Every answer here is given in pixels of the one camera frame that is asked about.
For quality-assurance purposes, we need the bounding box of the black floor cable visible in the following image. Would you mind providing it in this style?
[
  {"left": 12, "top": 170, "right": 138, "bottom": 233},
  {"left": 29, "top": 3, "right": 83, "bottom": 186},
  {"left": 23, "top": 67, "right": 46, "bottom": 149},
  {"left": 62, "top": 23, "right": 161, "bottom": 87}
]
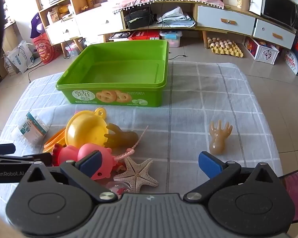
[{"left": 27, "top": 61, "right": 44, "bottom": 83}]

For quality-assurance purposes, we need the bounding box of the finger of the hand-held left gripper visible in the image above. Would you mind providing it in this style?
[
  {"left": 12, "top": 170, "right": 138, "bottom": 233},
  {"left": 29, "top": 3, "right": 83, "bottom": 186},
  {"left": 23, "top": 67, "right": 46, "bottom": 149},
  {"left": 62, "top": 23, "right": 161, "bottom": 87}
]
[
  {"left": 0, "top": 152, "right": 53, "bottom": 168},
  {"left": 0, "top": 143, "right": 16, "bottom": 155}
]

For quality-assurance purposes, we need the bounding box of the black microwave oven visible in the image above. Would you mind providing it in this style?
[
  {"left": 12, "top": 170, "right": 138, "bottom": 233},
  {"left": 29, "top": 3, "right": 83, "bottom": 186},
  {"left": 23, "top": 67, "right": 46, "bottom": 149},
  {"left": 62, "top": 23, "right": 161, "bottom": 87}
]
[{"left": 260, "top": 0, "right": 298, "bottom": 31}]

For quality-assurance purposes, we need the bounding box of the pale amber rubber hand toy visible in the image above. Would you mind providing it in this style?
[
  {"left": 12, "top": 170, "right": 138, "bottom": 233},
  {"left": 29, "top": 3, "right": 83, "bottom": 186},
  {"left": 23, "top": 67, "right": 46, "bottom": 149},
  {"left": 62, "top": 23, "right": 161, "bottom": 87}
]
[{"left": 209, "top": 120, "right": 233, "bottom": 155}]

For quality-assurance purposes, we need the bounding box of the purple plastic object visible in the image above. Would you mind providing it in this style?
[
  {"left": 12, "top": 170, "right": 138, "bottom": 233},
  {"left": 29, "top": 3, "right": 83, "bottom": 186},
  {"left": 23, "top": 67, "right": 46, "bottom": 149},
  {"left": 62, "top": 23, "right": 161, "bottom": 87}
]
[{"left": 30, "top": 12, "right": 46, "bottom": 39}]

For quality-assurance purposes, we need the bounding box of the black tray of small parts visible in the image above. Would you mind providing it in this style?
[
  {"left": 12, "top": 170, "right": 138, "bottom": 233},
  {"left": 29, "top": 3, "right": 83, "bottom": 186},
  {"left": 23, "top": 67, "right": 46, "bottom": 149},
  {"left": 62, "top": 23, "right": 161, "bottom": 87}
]
[{"left": 109, "top": 32, "right": 130, "bottom": 42}]

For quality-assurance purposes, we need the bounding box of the grey cabinet drawer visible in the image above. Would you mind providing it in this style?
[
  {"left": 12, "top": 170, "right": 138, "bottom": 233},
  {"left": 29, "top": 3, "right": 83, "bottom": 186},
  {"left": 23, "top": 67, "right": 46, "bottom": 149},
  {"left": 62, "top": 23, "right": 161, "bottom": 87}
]
[
  {"left": 253, "top": 20, "right": 297, "bottom": 50},
  {"left": 197, "top": 5, "right": 256, "bottom": 36}
]

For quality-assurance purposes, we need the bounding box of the pink pig toy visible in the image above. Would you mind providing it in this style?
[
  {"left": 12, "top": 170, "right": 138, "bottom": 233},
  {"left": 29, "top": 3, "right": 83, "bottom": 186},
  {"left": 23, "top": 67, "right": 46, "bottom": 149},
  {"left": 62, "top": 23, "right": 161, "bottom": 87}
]
[{"left": 52, "top": 143, "right": 118, "bottom": 181}]

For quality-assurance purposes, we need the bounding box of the red flat box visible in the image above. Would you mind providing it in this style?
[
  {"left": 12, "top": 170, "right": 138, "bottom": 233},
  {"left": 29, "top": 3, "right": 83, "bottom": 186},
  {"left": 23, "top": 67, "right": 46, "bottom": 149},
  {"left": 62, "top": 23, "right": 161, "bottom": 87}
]
[{"left": 129, "top": 31, "right": 162, "bottom": 41}]

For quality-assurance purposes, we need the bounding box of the orange plastic bowl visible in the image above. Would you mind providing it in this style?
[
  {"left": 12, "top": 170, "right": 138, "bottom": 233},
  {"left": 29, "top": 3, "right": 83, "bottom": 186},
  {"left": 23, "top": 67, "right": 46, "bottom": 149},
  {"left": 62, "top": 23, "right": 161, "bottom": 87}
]
[{"left": 43, "top": 127, "right": 67, "bottom": 153}]

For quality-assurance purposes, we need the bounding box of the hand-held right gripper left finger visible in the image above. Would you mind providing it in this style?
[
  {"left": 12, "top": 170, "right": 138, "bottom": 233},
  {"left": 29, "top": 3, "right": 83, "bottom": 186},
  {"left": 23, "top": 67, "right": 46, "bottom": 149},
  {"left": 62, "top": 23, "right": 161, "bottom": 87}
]
[{"left": 18, "top": 150, "right": 118, "bottom": 203}]

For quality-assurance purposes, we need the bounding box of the pile of white papers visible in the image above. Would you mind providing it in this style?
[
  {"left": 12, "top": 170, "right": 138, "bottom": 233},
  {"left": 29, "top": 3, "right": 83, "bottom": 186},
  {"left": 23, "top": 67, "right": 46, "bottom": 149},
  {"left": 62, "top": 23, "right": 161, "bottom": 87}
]
[{"left": 156, "top": 6, "right": 196, "bottom": 28}]

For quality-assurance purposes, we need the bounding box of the white cabinet drawer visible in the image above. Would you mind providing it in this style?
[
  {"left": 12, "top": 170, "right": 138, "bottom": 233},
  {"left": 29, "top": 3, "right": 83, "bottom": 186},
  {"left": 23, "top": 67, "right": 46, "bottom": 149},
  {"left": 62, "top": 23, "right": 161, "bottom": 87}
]
[
  {"left": 76, "top": 10, "right": 126, "bottom": 34},
  {"left": 46, "top": 18, "right": 81, "bottom": 45}
]

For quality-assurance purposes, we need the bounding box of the yellow plastic bowl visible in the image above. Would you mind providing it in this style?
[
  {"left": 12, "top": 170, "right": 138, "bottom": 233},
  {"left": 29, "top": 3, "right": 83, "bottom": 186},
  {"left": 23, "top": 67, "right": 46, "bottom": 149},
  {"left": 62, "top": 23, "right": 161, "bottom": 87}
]
[{"left": 65, "top": 107, "right": 110, "bottom": 154}]

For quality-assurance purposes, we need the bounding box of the dried starfish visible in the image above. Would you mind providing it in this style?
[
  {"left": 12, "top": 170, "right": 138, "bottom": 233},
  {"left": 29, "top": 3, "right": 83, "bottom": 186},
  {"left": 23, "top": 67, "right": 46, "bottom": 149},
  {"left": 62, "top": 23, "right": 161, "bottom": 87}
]
[{"left": 113, "top": 157, "right": 159, "bottom": 193}]

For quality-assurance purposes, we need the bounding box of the black bag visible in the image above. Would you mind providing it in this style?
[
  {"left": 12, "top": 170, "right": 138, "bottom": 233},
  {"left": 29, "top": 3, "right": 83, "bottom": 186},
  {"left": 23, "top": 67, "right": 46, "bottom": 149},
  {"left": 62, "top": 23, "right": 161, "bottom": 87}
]
[{"left": 124, "top": 9, "right": 155, "bottom": 30}]

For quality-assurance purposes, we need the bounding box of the small cardboard box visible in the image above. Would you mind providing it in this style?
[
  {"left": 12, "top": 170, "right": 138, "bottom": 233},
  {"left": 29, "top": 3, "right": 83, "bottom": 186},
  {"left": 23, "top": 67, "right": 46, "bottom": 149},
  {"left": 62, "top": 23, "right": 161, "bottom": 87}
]
[{"left": 47, "top": 10, "right": 60, "bottom": 24}]

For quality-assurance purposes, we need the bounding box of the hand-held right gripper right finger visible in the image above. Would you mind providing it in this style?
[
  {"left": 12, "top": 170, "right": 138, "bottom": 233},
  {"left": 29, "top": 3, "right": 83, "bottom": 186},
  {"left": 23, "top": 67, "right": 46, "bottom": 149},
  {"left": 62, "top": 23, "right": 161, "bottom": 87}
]
[{"left": 184, "top": 151, "right": 285, "bottom": 203}]

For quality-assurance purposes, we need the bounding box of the dark amber rubber hand toy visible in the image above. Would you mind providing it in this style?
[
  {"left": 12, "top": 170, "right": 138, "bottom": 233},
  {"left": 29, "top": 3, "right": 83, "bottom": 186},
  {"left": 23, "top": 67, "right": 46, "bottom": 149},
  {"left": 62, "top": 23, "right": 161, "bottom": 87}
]
[{"left": 104, "top": 123, "right": 139, "bottom": 148}]

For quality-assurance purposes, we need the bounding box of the clear cotton swab jar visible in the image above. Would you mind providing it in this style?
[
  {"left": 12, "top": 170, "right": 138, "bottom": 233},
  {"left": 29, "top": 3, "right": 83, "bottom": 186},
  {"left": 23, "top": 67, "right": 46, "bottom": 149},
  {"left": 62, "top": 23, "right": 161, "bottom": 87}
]
[{"left": 12, "top": 112, "right": 50, "bottom": 151}]

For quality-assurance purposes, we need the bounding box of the clear lidded storage box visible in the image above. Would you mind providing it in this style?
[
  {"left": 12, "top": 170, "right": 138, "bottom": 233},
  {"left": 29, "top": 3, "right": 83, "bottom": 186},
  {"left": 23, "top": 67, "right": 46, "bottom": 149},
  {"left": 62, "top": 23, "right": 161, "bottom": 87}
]
[{"left": 160, "top": 30, "right": 183, "bottom": 48}]

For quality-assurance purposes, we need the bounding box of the wooden side shelf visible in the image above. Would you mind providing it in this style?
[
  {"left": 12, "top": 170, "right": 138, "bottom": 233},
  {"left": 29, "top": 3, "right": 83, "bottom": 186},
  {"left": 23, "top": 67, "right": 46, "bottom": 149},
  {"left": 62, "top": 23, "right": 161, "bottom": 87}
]
[{"left": 1, "top": 19, "right": 24, "bottom": 78}]

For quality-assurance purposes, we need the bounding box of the yellow egg tray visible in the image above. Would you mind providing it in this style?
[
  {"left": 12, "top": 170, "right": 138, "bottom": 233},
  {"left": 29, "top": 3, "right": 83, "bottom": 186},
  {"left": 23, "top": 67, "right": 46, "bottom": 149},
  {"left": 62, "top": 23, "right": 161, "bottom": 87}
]
[{"left": 207, "top": 36, "right": 244, "bottom": 58}]

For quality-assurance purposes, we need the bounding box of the pink beaded string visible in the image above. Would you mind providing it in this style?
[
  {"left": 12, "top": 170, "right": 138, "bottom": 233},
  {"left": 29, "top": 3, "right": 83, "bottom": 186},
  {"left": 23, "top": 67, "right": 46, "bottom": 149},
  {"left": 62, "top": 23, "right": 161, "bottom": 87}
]
[{"left": 113, "top": 125, "right": 149, "bottom": 160}]

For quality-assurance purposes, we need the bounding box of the red paper bag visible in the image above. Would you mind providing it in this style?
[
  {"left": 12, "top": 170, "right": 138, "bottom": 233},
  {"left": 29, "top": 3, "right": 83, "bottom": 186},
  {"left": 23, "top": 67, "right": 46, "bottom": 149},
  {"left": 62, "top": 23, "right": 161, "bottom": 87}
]
[{"left": 31, "top": 32, "right": 62, "bottom": 65}]

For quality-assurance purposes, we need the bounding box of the batch of brown eggs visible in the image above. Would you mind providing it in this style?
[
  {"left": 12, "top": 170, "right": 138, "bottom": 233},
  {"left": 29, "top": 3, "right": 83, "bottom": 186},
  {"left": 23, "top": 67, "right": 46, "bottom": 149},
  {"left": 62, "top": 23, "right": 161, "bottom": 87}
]
[{"left": 208, "top": 37, "right": 239, "bottom": 51}]

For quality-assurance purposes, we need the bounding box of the green plastic box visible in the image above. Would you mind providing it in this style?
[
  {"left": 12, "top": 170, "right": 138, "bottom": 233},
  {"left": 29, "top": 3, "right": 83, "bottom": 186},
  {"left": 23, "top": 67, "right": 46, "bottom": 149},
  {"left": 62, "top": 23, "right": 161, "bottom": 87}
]
[{"left": 56, "top": 40, "right": 170, "bottom": 107}]

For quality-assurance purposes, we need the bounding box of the clear plastic ball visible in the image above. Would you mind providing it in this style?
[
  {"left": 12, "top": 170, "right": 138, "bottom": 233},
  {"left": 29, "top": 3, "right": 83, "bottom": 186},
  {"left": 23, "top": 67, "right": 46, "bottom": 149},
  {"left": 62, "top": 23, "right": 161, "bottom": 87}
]
[{"left": 106, "top": 180, "right": 131, "bottom": 194}]

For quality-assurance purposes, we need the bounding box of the person's pink garment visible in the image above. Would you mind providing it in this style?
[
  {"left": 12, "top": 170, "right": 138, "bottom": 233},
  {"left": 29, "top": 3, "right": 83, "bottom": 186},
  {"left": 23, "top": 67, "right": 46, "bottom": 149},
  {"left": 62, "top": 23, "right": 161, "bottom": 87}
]
[{"left": 282, "top": 171, "right": 298, "bottom": 225}]

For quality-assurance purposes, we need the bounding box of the wooden TV cabinet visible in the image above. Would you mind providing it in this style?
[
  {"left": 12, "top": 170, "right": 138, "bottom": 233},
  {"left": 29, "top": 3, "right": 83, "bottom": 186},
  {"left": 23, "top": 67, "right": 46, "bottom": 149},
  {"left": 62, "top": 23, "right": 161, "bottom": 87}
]
[{"left": 74, "top": 0, "right": 298, "bottom": 51}]

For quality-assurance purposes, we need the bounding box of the white plastic bag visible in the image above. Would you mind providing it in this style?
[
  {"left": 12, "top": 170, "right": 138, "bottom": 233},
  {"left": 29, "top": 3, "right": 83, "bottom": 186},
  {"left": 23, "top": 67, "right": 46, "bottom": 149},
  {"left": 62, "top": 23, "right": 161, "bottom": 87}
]
[{"left": 5, "top": 40, "right": 36, "bottom": 74}]

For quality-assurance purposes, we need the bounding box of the grey checked tablecloth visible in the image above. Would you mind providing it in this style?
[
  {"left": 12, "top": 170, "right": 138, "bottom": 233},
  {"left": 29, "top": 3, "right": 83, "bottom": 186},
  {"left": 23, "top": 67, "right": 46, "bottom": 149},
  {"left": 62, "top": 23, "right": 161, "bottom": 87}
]
[{"left": 0, "top": 61, "right": 284, "bottom": 204}]

